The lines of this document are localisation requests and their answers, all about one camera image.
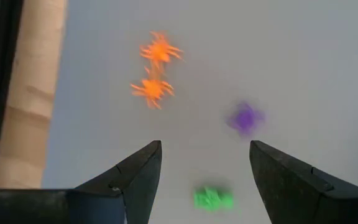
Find orange plastic spider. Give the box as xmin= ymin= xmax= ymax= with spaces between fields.
xmin=130 ymin=70 xmax=176 ymax=110
xmin=139 ymin=30 xmax=185 ymax=71

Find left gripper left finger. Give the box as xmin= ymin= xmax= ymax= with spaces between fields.
xmin=0 ymin=139 xmax=163 ymax=224

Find purple plastic spider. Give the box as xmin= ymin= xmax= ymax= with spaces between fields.
xmin=226 ymin=101 xmax=265 ymax=138

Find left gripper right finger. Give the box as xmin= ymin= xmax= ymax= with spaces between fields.
xmin=249 ymin=139 xmax=358 ymax=224

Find green plastic spider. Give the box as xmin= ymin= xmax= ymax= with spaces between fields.
xmin=193 ymin=185 xmax=234 ymax=212

